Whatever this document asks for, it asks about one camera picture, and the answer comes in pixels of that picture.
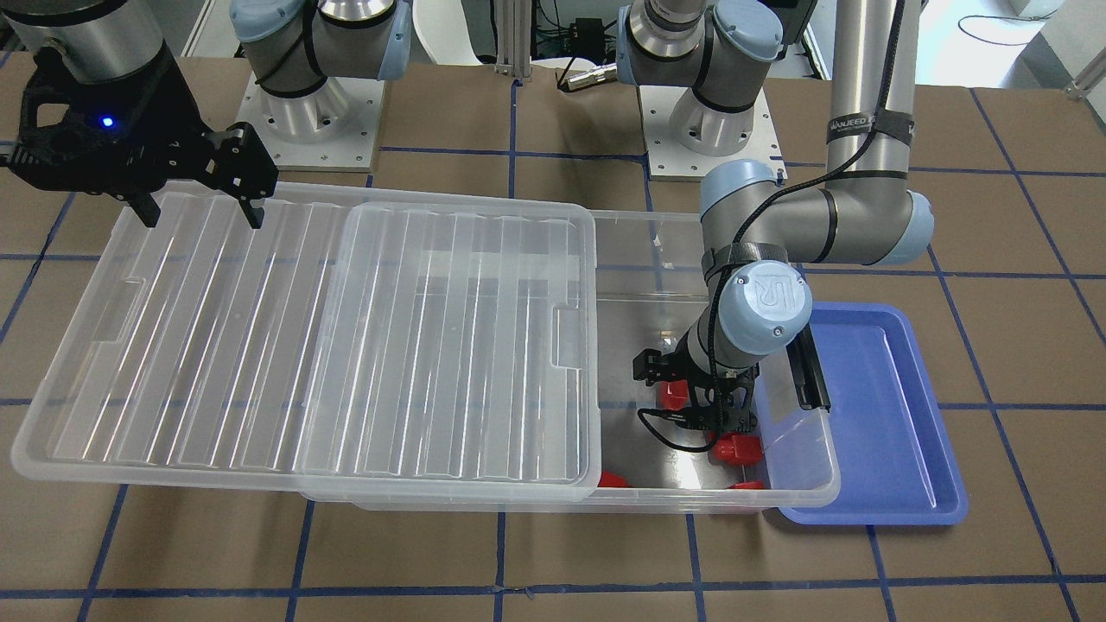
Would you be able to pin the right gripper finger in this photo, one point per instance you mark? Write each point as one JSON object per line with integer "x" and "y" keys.
{"x": 142, "y": 203}
{"x": 238, "y": 164}

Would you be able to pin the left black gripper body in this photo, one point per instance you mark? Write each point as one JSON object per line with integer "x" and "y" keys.
{"x": 689, "y": 352}

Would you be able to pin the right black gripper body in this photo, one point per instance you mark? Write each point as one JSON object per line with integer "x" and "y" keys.
{"x": 169, "y": 123}

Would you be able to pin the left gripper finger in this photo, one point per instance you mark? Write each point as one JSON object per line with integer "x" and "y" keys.
{"x": 651, "y": 366}

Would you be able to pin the red block from tray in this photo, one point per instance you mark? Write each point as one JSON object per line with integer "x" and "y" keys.
{"x": 674, "y": 395}

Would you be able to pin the clear plastic box lid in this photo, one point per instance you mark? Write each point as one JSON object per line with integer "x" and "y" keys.
{"x": 363, "y": 345}

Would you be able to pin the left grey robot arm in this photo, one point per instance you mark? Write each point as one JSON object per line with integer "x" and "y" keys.
{"x": 756, "y": 229}

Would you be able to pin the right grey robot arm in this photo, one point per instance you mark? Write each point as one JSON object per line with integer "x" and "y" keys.
{"x": 293, "y": 46}

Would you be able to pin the clear plastic storage box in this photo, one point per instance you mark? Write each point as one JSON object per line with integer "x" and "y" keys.
{"x": 650, "y": 295}

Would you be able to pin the red block box centre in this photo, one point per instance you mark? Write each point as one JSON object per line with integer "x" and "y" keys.
{"x": 610, "y": 480}

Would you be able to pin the blue plastic tray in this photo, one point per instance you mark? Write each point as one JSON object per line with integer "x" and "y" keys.
{"x": 880, "y": 454}

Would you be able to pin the black box latch handle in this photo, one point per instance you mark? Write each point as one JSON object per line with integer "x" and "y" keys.
{"x": 806, "y": 372}

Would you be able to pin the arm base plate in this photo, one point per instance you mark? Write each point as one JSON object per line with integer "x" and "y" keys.
{"x": 685, "y": 140}
{"x": 334, "y": 129}

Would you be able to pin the aluminium frame post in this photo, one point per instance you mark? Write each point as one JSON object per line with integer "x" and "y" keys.
{"x": 513, "y": 37}

